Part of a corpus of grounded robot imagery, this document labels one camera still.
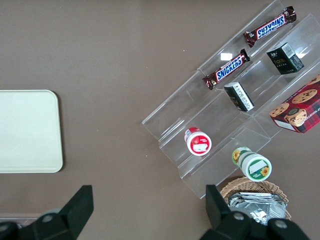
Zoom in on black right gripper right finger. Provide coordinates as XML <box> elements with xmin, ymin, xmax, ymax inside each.
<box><xmin>199</xmin><ymin>185</ymin><xmax>270</xmax><ymax>240</ymax></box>

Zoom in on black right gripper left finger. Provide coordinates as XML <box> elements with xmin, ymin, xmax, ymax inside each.
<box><xmin>18</xmin><ymin>185</ymin><xmax>94</xmax><ymax>240</ymax></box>

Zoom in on light wicker basket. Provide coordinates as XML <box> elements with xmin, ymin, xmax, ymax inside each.
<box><xmin>219</xmin><ymin>176</ymin><xmax>293</xmax><ymax>226</ymax></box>

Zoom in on cream plastic serving tray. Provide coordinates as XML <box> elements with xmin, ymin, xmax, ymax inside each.
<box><xmin>0</xmin><ymin>89</ymin><xmax>64</xmax><ymax>174</ymax></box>

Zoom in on silver foil packets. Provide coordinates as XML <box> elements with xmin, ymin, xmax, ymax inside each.
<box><xmin>226</xmin><ymin>191</ymin><xmax>288</xmax><ymax>227</ymax></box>

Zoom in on green sunflower snack cup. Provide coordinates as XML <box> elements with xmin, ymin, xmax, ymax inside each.
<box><xmin>231</xmin><ymin>146</ymin><xmax>273</xmax><ymax>182</ymax></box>

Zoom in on red lidded snack cup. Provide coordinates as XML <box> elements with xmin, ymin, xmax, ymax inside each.
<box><xmin>184</xmin><ymin>126</ymin><xmax>213</xmax><ymax>157</ymax></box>

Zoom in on clear acrylic stepped display stand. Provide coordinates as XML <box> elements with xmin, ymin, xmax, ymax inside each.
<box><xmin>141</xmin><ymin>0</ymin><xmax>320</xmax><ymax>200</ymax></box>

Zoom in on small black carton box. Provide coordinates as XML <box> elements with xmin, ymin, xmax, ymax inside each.
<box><xmin>266</xmin><ymin>42</ymin><xmax>305</xmax><ymax>76</ymax></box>
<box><xmin>223</xmin><ymin>81</ymin><xmax>256</xmax><ymax>113</ymax></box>

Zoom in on red tartan cookie box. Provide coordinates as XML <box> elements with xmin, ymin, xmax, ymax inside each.
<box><xmin>268</xmin><ymin>74</ymin><xmax>320</xmax><ymax>135</ymax></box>

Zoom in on Snickers chocolate bar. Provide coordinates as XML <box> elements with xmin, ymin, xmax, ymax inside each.
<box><xmin>202</xmin><ymin>48</ymin><xmax>251</xmax><ymax>91</ymax></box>
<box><xmin>243</xmin><ymin>6</ymin><xmax>298</xmax><ymax>49</ymax></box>

